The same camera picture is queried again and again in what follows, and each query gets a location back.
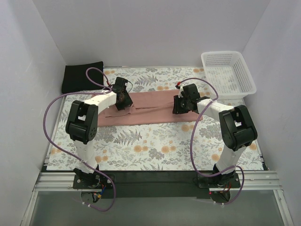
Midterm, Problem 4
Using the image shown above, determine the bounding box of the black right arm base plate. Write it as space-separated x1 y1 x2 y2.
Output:
193 171 241 189

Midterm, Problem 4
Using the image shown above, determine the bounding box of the white plastic basket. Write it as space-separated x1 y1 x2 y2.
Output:
201 51 257 100

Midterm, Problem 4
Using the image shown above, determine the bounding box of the aluminium frame rail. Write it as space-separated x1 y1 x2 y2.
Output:
21 170 293 226

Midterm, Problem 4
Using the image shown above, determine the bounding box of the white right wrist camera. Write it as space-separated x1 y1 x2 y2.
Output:
176 82 185 98

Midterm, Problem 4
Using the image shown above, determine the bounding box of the floral patterned table mat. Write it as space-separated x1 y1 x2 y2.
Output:
46 67 263 172

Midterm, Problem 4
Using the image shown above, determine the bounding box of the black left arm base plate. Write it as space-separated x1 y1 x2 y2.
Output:
72 168 113 189

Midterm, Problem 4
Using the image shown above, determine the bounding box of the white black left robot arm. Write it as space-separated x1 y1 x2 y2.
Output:
65 77 133 188

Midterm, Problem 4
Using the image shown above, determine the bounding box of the folded black t shirt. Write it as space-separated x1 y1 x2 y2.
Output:
61 61 103 94

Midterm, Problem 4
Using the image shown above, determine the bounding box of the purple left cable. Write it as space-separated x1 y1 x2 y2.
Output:
43 67 117 212

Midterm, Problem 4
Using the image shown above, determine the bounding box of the pink t shirt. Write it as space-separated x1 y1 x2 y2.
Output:
98 89 198 127

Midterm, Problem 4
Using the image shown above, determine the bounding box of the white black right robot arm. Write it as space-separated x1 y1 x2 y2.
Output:
173 82 258 187

